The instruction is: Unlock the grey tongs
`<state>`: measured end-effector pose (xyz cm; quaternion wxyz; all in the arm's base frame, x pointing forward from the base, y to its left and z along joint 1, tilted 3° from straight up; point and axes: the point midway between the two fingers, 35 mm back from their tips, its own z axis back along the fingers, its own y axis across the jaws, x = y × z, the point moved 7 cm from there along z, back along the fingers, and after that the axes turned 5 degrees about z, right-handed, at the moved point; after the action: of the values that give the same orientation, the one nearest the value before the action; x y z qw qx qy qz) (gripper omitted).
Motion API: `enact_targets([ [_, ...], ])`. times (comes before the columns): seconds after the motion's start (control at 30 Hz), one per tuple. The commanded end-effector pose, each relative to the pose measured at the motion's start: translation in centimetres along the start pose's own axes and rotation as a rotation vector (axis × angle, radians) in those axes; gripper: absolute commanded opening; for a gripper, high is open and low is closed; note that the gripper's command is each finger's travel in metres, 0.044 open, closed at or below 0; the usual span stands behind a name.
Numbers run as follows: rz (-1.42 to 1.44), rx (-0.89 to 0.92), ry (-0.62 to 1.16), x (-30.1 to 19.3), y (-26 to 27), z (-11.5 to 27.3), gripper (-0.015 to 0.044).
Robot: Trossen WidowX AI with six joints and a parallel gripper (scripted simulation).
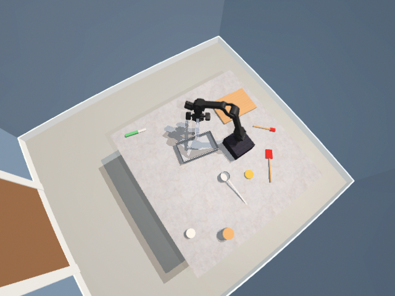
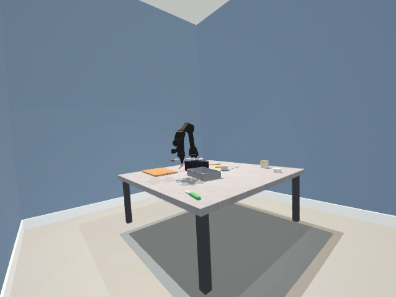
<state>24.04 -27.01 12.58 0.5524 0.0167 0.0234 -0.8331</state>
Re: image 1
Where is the light wooden board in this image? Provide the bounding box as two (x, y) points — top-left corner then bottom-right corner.
(214, 89), (257, 124)

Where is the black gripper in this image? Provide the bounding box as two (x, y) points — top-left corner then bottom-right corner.
(186, 112), (210, 122)

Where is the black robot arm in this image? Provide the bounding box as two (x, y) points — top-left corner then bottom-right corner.
(184, 99), (246, 143)

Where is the white spoon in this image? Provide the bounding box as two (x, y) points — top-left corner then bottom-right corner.
(220, 171), (247, 205)

